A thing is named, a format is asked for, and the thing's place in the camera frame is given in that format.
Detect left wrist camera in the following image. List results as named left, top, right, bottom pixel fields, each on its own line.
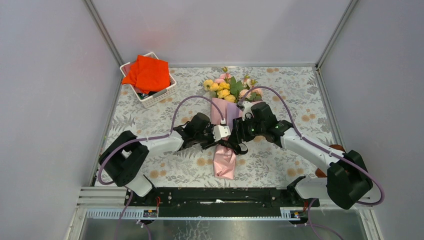
left=212, top=125, right=231, bottom=142

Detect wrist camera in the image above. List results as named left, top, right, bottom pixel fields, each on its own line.
left=212, top=125, right=231, bottom=142
left=237, top=101, right=254, bottom=121

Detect pink flower stem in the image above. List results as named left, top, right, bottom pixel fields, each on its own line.
left=214, top=66, right=232, bottom=84

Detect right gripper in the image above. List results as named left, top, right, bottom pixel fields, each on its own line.
left=227, top=114, right=265, bottom=144

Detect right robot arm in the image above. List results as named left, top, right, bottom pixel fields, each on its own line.
left=229, top=101, right=374, bottom=210

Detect yellow flower stem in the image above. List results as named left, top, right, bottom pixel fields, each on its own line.
left=203, top=78, right=236, bottom=103

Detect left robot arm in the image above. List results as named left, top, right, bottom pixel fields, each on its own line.
left=98, top=113, right=216, bottom=206

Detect black strap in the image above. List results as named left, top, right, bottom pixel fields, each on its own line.
left=202, top=137, right=249, bottom=156

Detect pink white rose stems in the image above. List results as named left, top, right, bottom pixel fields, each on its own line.
left=225, top=75, right=263, bottom=103

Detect brown cloth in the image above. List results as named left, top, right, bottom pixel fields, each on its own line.
left=314, top=144, right=345, bottom=178

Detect orange cloth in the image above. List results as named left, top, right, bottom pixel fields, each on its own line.
left=122, top=55, right=171, bottom=94

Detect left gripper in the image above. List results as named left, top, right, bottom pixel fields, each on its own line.
left=194, top=124, right=222, bottom=151

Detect white plastic basket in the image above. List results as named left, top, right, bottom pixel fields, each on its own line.
left=119, top=52, right=177, bottom=108

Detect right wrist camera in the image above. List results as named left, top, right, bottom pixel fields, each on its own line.
left=237, top=101, right=254, bottom=121

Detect floral table cloth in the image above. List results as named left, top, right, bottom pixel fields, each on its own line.
left=103, top=66, right=334, bottom=188

